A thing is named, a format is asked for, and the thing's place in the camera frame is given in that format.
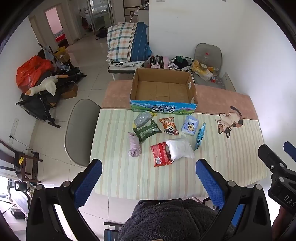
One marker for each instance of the person's dark fleece clothing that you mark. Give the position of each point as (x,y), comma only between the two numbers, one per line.
(171,220)

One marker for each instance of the clear plastic bottle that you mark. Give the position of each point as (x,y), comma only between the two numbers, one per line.
(205,58)

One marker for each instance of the grey mesh pouch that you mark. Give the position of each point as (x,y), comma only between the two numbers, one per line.
(142,119)

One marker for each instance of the person's right forearm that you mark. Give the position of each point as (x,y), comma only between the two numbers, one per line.
(284,222)

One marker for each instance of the slim blue snack packet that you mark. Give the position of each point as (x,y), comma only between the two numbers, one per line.
(200,136)

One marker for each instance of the dark wooden rack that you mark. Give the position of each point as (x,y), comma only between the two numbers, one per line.
(20,160)

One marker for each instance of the small brown cardboard box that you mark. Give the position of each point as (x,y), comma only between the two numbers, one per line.
(70,91)

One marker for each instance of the yellow cardboard box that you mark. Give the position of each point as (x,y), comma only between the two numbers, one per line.
(60,53)

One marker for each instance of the white goose plush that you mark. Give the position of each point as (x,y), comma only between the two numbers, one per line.
(47,84)

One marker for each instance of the grey plastic chair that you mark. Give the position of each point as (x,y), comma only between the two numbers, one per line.
(78,129)

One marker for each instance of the black folded stroller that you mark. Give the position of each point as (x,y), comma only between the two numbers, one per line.
(69,77)

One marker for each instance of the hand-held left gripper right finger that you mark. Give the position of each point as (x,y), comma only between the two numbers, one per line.
(210,183)

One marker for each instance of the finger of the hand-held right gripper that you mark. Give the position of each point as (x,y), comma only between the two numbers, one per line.
(291,150)
(269,157)

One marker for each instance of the black and white patterned bag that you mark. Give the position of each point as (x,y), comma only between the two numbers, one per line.
(181,62)

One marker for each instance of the purple cloth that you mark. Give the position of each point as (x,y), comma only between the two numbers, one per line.
(134,146)

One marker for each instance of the pink suitcase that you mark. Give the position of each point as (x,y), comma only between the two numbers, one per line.
(160,62)

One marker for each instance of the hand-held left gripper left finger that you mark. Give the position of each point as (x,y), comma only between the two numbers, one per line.
(89,183)

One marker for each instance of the yellow plastic bag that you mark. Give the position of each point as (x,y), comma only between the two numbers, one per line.
(200,69)

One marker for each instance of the green packet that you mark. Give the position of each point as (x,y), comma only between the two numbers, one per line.
(145,131)

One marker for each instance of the red snack packet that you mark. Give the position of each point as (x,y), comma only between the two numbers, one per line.
(159,154)

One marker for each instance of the light blue tissue pack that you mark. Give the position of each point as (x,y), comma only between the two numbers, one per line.
(190,126)

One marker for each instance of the grey cushioned chair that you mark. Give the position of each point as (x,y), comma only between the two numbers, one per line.
(209,49)

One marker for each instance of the white leaning board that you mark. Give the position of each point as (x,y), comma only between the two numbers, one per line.
(229,82)

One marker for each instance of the white folding bed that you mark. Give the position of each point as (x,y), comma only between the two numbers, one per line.
(122,68)

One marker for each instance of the orange plastic bag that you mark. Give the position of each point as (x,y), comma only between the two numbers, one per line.
(32,71)

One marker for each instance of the white soft bag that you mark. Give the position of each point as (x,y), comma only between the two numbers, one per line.
(179,148)

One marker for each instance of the orange snack packet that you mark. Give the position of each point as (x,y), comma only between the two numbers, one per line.
(170,126)

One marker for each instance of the plaid folded bedding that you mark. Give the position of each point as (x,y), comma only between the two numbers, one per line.
(126,41)

